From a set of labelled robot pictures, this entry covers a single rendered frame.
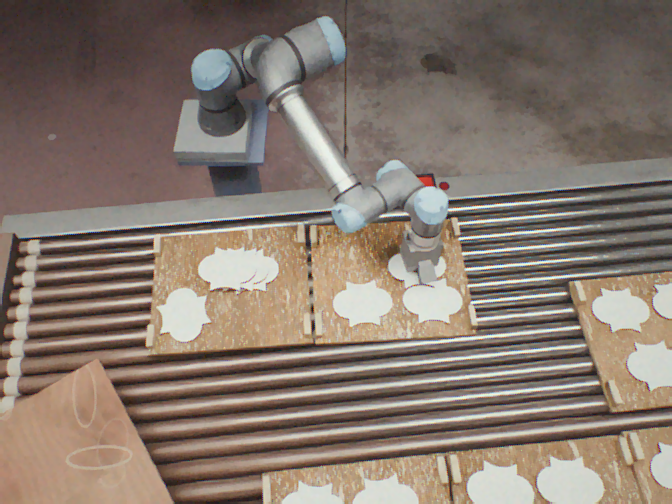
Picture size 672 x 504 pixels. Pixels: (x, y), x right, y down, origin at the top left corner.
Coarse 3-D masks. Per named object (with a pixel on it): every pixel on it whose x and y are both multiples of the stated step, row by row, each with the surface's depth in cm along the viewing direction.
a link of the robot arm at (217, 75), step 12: (204, 60) 175; (216, 60) 175; (228, 60) 174; (192, 72) 175; (204, 72) 173; (216, 72) 173; (228, 72) 175; (240, 72) 178; (204, 84) 174; (216, 84) 175; (228, 84) 177; (240, 84) 180; (204, 96) 179; (216, 96) 178; (228, 96) 181; (216, 108) 182
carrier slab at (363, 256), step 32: (384, 224) 172; (448, 224) 172; (320, 256) 166; (352, 256) 166; (384, 256) 166; (448, 256) 166; (320, 288) 162; (384, 288) 162; (384, 320) 157; (416, 320) 157
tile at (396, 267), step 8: (400, 256) 164; (440, 256) 164; (392, 264) 163; (400, 264) 163; (440, 264) 163; (392, 272) 162; (400, 272) 162; (408, 272) 162; (440, 272) 162; (400, 280) 161; (408, 280) 160; (416, 280) 160
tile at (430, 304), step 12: (420, 288) 160; (432, 288) 160; (444, 288) 160; (408, 300) 159; (420, 300) 159; (432, 300) 159; (444, 300) 159; (456, 300) 159; (420, 312) 157; (432, 312) 157; (444, 312) 157; (456, 312) 157
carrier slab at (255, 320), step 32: (192, 256) 166; (288, 256) 166; (160, 288) 162; (192, 288) 162; (288, 288) 162; (160, 320) 157; (224, 320) 157; (256, 320) 157; (288, 320) 157; (160, 352) 152; (192, 352) 153
